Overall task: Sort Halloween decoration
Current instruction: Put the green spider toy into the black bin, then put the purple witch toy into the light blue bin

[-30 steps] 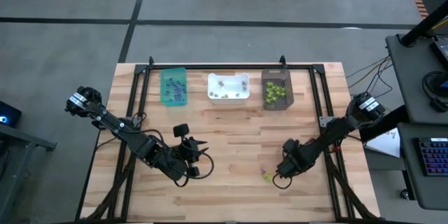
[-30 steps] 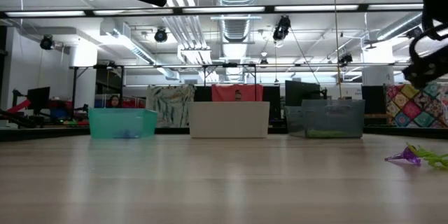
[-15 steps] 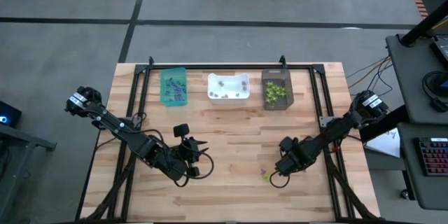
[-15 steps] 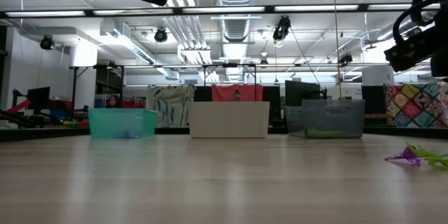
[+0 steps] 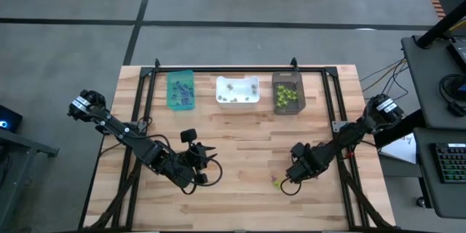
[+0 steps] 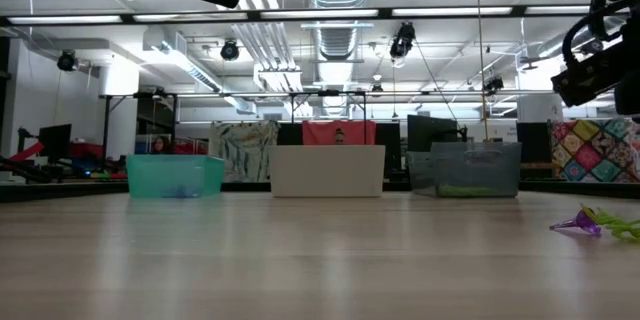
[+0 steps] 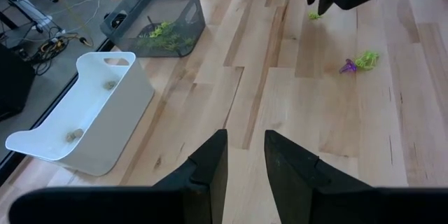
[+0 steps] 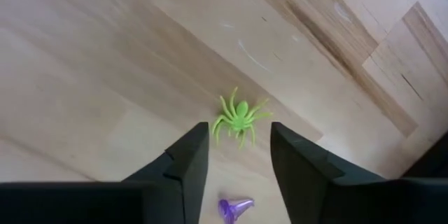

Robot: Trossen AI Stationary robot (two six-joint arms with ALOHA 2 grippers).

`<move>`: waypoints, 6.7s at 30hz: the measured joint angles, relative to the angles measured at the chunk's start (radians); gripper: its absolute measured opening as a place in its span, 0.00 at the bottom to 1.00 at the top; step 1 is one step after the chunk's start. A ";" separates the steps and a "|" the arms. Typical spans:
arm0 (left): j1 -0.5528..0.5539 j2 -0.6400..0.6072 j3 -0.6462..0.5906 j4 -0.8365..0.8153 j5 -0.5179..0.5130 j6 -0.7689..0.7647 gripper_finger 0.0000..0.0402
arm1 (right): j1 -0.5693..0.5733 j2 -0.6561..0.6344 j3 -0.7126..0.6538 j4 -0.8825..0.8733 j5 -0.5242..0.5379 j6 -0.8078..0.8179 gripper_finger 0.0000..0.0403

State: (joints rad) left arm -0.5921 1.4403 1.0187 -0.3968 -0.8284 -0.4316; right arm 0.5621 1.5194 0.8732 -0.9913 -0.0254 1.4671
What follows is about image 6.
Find red robot part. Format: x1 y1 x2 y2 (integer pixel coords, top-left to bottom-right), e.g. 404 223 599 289
8 142 45 164

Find black horizontal rail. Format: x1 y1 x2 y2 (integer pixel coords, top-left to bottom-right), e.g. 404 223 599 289
99 88 556 99

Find black partition panel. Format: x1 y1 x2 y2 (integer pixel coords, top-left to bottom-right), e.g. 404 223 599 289
516 122 551 164
276 123 304 147
374 122 403 171

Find black computer monitor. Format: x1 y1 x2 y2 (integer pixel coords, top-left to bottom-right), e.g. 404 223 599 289
407 114 469 154
37 123 73 158

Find white building column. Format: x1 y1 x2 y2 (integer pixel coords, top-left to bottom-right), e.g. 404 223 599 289
99 64 140 154
517 90 565 123

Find black beam with light strips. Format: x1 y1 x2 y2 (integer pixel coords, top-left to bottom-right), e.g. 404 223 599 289
0 3 594 26

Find teal plastic bin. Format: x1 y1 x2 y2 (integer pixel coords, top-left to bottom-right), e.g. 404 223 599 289
125 153 226 199

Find silver ceiling duct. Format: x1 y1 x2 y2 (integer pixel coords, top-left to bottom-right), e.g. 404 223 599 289
304 0 374 61

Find red hanging cloth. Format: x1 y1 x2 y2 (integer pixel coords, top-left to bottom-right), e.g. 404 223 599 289
302 119 377 147

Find white plastic bin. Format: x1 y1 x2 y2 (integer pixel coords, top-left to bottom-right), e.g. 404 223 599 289
268 144 387 198

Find black vertical post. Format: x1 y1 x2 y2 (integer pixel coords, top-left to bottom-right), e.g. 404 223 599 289
0 37 12 159

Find leaf print cloth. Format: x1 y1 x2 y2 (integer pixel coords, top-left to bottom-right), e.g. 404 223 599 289
208 120 281 183

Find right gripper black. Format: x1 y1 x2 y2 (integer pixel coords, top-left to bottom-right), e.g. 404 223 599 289
550 22 640 116

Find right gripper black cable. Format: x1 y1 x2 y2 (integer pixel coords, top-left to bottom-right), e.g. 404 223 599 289
561 0 632 69

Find grey translucent plastic bin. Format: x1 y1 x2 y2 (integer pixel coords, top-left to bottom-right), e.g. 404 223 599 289
405 141 523 198

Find colourful patchwork quilt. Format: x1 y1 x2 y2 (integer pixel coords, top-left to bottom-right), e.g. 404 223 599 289
548 118 640 184

